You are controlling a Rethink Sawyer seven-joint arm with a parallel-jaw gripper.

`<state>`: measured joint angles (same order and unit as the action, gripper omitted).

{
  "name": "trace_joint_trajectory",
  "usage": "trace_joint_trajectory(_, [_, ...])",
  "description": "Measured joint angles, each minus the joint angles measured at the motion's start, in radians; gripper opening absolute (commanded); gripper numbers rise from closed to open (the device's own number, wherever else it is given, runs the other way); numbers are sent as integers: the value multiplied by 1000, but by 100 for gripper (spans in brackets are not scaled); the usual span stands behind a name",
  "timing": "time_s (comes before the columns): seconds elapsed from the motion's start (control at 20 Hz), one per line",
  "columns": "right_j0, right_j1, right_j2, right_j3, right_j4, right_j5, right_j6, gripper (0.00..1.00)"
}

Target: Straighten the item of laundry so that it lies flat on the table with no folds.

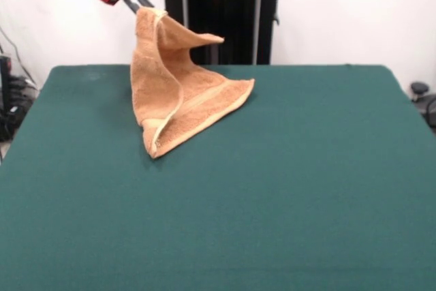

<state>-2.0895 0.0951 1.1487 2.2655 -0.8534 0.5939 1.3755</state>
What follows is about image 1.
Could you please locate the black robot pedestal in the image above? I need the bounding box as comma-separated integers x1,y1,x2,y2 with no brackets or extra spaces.
149,0,294,66

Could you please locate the dark green table cloth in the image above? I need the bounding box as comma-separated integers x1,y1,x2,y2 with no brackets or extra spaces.
0,64,436,291

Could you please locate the black computer box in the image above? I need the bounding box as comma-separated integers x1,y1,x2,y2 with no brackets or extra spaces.
0,54,13,118

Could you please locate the black power strip with plugs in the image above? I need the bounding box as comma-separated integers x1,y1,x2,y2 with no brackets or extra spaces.
8,75,37,103

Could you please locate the orange terry towel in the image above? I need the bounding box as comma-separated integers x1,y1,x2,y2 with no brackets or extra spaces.
130,6,255,159

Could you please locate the grey cable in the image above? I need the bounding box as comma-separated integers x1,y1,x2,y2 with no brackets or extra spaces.
0,26,27,79

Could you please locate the black office chair base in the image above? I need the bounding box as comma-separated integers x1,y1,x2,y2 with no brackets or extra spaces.
409,81,436,125

